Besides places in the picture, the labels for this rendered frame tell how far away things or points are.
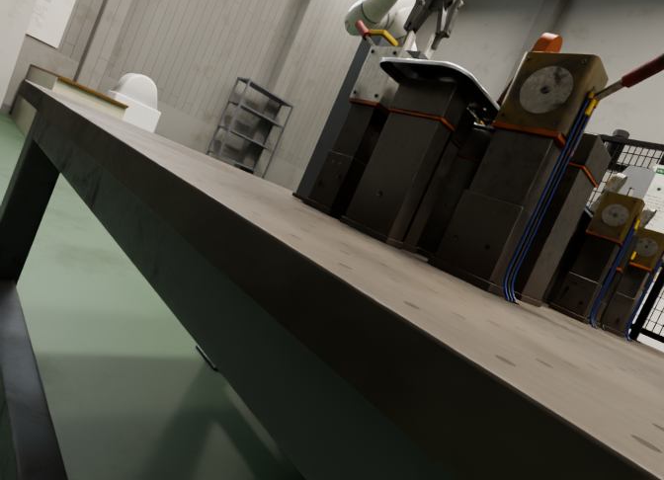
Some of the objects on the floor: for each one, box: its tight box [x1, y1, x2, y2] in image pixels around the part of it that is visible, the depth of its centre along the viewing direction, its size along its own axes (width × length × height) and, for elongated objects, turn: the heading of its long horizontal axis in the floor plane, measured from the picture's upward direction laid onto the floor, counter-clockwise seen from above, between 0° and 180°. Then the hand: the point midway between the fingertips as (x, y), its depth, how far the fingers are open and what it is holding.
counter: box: [11, 64, 129, 138], centre depth 541 cm, size 71×221×78 cm, turn 144°
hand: (418, 48), depth 117 cm, fingers open, 6 cm apart
